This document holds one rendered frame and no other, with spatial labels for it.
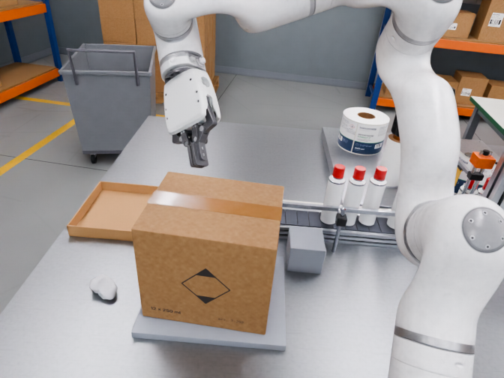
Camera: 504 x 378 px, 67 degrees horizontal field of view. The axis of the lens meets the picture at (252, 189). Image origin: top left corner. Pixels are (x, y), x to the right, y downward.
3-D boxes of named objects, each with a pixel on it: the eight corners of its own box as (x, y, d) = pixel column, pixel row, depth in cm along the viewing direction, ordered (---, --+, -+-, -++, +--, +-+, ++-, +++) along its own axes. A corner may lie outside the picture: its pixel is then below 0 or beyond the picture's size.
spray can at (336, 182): (334, 216, 126) (347, 163, 115) (337, 226, 122) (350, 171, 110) (319, 215, 126) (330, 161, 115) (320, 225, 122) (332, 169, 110)
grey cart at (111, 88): (96, 127, 372) (79, 23, 320) (161, 127, 383) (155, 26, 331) (76, 174, 299) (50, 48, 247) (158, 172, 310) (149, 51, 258)
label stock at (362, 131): (390, 151, 171) (399, 121, 163) (355, 158, 163) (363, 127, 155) (361, 133, 186) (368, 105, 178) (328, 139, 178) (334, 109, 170)
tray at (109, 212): (183, 196, 138) (182, 187, 136) (166, 244, 116) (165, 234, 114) (101, 190, 138) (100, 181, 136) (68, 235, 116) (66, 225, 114)
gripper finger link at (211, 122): (224, 109, 66) (211, 136, 67) (198, 90, 70) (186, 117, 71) (220, 107, 65) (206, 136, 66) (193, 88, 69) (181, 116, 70)
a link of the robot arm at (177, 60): (214, 59, 72) (217, 73, 72) (183, 79, 77) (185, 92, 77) (182, 44, 66) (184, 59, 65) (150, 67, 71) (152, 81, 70)
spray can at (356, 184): (352, 217, 126) (367, 164, 115) (355, 227, 122) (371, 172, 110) (337, 217, 126) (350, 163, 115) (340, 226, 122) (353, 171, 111)
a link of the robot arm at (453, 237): (451, 342, 68) (464, 211, 72) (522, 373, 49) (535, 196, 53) (383, 328, 68) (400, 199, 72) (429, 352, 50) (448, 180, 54)
